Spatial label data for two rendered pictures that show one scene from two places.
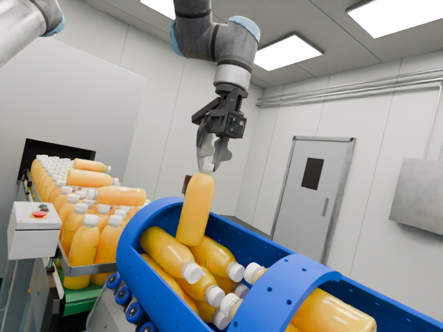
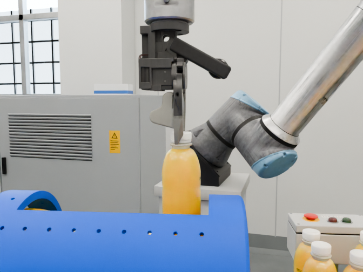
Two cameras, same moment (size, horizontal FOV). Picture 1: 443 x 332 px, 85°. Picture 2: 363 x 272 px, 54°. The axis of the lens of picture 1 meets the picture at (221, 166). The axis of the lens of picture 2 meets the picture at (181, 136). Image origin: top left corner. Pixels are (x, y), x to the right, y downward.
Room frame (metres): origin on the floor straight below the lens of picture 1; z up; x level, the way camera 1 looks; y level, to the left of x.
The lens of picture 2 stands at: (1.12, -0.40, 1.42)
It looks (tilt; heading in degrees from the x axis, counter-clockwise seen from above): 6 degrees down; 138
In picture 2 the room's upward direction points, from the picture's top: straight up
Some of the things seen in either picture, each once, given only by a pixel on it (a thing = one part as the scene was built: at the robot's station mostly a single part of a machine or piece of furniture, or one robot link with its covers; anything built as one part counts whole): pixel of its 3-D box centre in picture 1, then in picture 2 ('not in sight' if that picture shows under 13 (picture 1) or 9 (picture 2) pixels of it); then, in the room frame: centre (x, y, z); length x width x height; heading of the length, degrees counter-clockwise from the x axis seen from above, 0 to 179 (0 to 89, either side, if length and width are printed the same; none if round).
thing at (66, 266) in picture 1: (38, 197); not in sight; (1.27, 0.90, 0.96); 1.60 x 0.01 x 0.03; 43
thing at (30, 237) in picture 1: (33, 226); (329, 237); (0.72, 0.50, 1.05); 0.20 x 0.10 x 0.10; 43
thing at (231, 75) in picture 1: (232, 82); (169, 12); (0.63, 0.02, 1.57); 0.10 x 0.09 x 0.05; 133
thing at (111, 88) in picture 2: not in sight; (113, 89); (-1.03, 0.93, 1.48); 0.24 x 0.12 x 0.08; 40
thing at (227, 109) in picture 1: (226, 113); (165, 59); (0.62, 0.02, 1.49); 0.09 x 0.08 x 0.12; 43
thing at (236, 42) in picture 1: (238, 48); not in sight; (0.62, 0.03, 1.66); 0.10 x 0.09 x 0.12; 80
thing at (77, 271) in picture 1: (137, 263); not in sight; (0.82, 0.20, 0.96); 0.40 x 0.01 x 0.03; 133
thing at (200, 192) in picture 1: (197, 205); (181, 192); (0.64, 0.04, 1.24); 0.07 x 0.07 x 0.19
